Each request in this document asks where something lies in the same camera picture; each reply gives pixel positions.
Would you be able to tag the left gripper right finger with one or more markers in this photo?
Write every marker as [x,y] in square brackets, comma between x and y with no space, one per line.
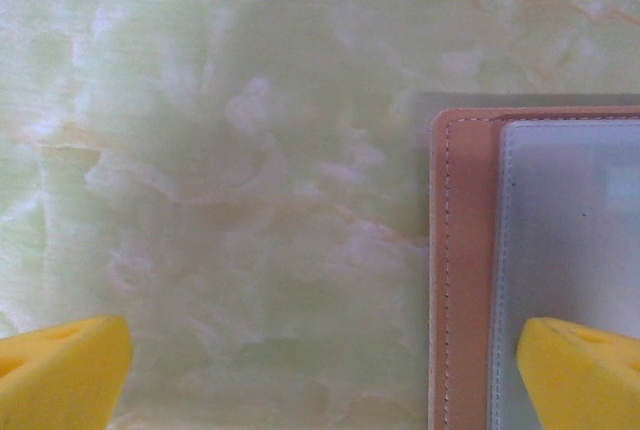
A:
[585,380]

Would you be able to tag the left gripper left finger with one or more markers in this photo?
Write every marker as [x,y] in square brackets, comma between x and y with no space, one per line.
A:
[55,375]

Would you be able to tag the tan leather card holder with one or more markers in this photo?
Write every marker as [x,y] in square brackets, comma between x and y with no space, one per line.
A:
[465,250]

